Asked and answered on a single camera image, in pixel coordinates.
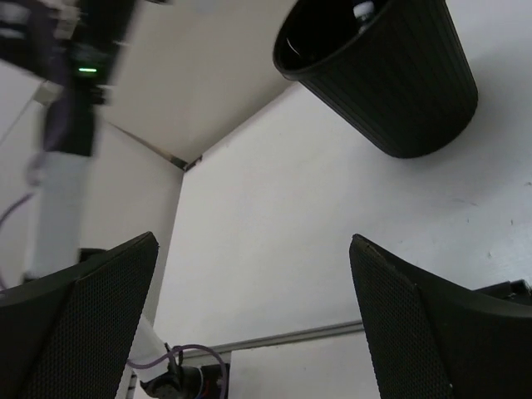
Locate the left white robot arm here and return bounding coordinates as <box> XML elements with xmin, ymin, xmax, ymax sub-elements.
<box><xmin>1</xmin><ymin>1</ymin><xmax>159</xmax><ymax>398</ymax></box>

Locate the dark green plastic bin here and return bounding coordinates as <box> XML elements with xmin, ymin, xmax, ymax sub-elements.
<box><xmin>273</xmin><ymin>1</ymin><xmax>479</xmax><ymax>159</ymax></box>

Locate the clear Aquafina bottle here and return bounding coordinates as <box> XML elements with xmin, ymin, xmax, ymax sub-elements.
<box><xmin>352</xmin><ymin>0</ymin><xmax>376</xmax><ymax>25</ymax></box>

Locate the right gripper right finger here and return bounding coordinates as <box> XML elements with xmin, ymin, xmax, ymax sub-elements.
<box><xmin>349</xmin><ymin>235</ymin><xmax>531</xmax><ymax>398</ymax></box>

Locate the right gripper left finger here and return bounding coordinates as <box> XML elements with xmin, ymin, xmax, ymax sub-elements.
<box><xmin>1</xmin><ymin>232</ymin><xmax>159</xmax><ymax>399</ymax></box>

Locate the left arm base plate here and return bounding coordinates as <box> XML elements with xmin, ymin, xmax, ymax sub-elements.
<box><xmin>127</xmin><ymin>357</ymin><xmax>229</xmax><ymax>399</ymax></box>

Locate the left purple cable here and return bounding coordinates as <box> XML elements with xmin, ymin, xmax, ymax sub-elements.
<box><xmin>0</xmin><ymin>149</ymin><xmax>229</xmax><ymax>399</ymax></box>

